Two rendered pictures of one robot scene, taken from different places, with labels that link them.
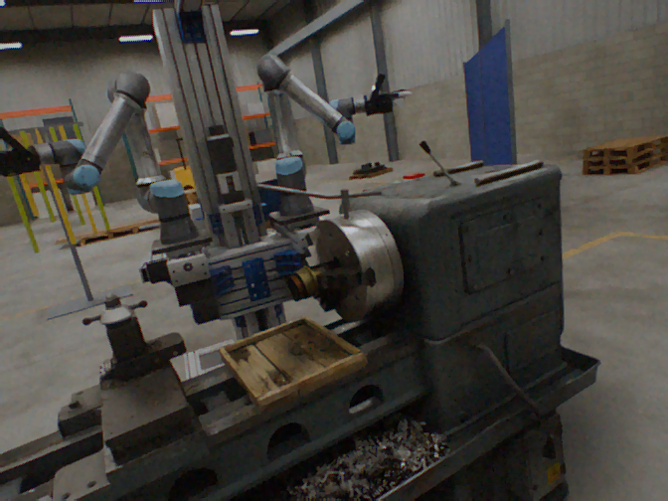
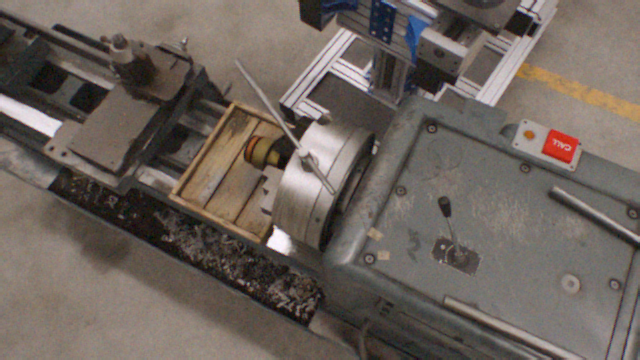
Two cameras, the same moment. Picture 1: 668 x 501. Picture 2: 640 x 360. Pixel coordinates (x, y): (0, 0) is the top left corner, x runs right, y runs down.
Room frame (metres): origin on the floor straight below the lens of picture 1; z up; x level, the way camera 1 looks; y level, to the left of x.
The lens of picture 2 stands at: (1.01, -0.42, 2.14)
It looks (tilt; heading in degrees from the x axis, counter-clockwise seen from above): 67 degrees down; 55
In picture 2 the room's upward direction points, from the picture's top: 1 degrees counter-clockwise
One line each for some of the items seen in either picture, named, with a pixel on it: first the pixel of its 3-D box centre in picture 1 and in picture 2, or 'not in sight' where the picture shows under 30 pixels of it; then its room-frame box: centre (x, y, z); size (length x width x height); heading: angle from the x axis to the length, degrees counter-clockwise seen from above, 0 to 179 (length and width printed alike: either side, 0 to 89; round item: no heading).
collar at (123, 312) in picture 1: (115, 312); (123, 47); (1.04, 0.55, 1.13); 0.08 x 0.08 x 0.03
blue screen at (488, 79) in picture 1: (485, 122); not in sight; (7.57, -2.88, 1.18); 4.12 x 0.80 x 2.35; 168
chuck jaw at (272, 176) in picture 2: (344, 278); (276, 196); (1.14, -0.02, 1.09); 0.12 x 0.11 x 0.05; 26
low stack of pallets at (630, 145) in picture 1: (625, 155); not in sight; (7.66, -5.29, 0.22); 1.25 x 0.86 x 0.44; 119
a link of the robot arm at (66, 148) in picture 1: (68, 152); not in sight; (1.70, 0.88, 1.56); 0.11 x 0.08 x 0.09; 130
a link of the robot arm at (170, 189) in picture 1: (168, 198); not in sight; (1.77, 0.59, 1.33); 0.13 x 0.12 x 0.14; 40
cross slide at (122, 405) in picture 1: (138, 389); (136, 103); (0.99, 0.52, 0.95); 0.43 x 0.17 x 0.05; 26
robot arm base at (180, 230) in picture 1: (177, 227); not in sight; (1.76, 0.59, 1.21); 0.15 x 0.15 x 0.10
